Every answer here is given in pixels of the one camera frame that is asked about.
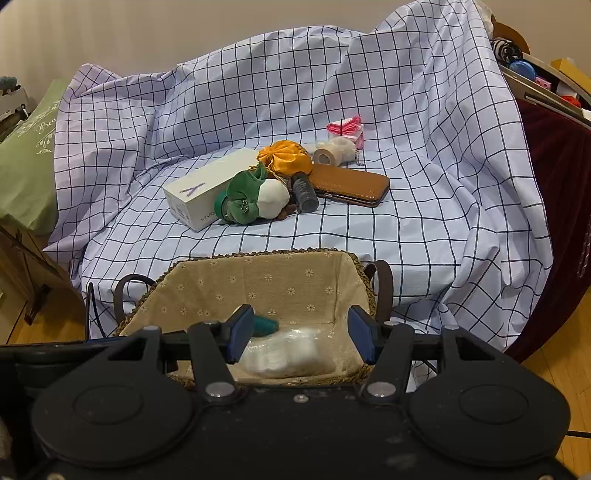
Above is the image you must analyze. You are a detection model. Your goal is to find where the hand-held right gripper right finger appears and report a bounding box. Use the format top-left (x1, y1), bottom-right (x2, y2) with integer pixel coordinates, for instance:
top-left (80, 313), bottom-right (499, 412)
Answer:
top-left (347, 305), bottom-right (504, 401)

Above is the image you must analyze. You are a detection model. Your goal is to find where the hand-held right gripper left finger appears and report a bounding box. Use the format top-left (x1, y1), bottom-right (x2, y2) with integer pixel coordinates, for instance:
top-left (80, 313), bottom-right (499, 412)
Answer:
top-left (105, 305), bottom-right (254, 400)

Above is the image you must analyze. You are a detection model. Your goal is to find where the wicker basket with fabric lining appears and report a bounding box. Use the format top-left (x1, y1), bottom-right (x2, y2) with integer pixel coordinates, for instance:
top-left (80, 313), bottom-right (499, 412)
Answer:
top-left (113, 249), bottom-right (394, 391)

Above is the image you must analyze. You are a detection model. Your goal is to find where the orange fabric pouch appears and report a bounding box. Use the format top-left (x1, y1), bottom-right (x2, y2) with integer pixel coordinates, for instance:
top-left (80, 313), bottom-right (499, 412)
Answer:
top-left (256, 141), bottom-right (313, 179)

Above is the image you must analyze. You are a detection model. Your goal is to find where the teal soft item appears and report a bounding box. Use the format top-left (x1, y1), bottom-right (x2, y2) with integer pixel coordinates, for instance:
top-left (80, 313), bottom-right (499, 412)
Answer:
top-left (252, 316), bottom-right (280, 337)

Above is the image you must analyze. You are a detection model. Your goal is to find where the clear bag of cotton pads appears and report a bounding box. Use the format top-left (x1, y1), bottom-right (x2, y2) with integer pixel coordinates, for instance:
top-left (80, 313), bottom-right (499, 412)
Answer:
top-left (240, 327), bottom-right (339, 377)

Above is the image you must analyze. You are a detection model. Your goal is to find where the green and white plush toy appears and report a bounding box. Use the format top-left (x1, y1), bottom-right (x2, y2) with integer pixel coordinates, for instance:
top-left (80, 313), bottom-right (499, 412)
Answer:
top-left (214, 164), bottom-right (292, 226)

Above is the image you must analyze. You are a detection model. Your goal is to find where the white cardboard box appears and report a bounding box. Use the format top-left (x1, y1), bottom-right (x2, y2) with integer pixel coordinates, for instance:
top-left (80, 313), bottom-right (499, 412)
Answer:
top-left (164, 148), bottom-right (269, 233)

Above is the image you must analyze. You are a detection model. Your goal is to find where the dark small bottle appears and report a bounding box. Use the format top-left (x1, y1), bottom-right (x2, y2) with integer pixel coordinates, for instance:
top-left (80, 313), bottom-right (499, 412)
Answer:
top-left (290, 171), bottom-right (320, 214)

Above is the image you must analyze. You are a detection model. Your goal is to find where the brown leather case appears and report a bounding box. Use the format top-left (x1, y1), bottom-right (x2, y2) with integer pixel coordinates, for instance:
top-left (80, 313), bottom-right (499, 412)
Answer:
top-left (309, 163), bottom-right (391, 208)

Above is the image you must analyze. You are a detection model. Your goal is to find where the beige bandage roll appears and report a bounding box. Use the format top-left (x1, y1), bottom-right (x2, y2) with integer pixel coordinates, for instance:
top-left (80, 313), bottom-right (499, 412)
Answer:
top-left (312, 142), bottom-right (345, 166)

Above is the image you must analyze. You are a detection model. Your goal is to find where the white fluffy item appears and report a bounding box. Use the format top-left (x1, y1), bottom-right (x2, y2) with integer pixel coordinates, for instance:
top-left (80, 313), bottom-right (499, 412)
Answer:
top-left (338, 137), bottom-right (362, 165)

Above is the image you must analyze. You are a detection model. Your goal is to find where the green fabric bag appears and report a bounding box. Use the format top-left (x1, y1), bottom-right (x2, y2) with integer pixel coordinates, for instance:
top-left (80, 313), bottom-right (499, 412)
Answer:
top-left (0, 78), bottom-right (71, 237)

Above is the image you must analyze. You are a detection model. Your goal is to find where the checked bed sheet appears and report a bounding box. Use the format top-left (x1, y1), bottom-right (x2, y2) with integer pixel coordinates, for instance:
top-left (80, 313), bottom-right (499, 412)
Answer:
top-left (44, 0), bottom-right (555, 365)

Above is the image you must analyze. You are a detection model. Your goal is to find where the pink packet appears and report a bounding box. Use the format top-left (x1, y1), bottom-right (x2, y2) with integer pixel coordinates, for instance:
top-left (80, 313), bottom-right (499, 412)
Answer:
top-left (326, 115), bottom-right (365, 151)

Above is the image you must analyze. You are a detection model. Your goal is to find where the dark red cloth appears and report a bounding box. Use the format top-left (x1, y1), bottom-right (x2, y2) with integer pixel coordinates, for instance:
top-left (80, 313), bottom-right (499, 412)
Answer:
top-left (502, 98), bottom-right (591, 364)

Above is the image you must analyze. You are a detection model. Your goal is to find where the wooden toy tray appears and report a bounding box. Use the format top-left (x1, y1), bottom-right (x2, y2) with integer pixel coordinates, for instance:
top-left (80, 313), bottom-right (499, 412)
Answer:
top-left (489, 14), bottom-right (591, 121)

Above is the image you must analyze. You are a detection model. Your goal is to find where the blue ball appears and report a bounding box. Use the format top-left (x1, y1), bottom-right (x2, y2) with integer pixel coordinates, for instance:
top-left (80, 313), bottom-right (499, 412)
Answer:
top-left (509, 60), bottom-right (537, 82)

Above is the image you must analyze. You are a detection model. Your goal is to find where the black and white patterned item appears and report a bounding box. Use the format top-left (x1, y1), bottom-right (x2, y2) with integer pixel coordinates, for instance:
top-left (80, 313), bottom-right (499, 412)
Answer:
top-left (490, 39), bottom-right (522, 65)

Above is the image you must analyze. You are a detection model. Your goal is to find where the yellow box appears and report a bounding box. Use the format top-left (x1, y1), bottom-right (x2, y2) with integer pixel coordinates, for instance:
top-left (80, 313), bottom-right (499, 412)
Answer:
top-left (550, 58), bottom-right (591, 93)

